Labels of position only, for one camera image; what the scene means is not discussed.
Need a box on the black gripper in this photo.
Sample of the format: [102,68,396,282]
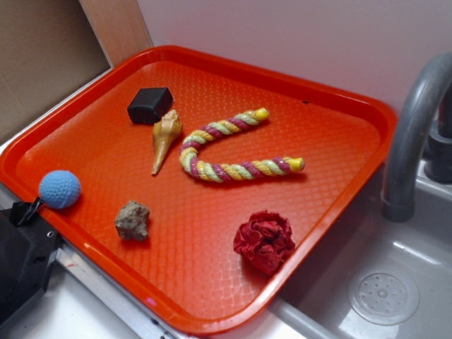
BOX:
[1,197,61,322]

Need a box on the blue dimpled ball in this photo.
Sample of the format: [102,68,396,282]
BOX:
[39,170,81,209]

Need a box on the grey brown rock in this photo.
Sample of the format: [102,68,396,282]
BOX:
[114,201,150,242]

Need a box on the black rectangular block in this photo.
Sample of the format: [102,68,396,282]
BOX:
[127,88,174,124]

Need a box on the brown cardboard panel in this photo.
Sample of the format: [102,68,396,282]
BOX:
[1,1,109,142]

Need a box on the tan spiral seashell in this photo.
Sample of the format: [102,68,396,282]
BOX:
[152,109,183,175]

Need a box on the orange plastic tray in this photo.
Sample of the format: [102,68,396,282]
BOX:
[1,46,396,334]

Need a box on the crumpled red paper ball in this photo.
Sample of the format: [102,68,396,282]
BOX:
[233,210,295,275]

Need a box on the grey toy sink basin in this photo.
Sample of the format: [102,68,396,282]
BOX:
[270,172,451,338]

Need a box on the grey curved faucet spout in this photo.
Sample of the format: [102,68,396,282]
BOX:
[381,52,451,222]

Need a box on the multicolour braided rope toy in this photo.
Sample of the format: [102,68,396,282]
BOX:
[179,108,305,183]

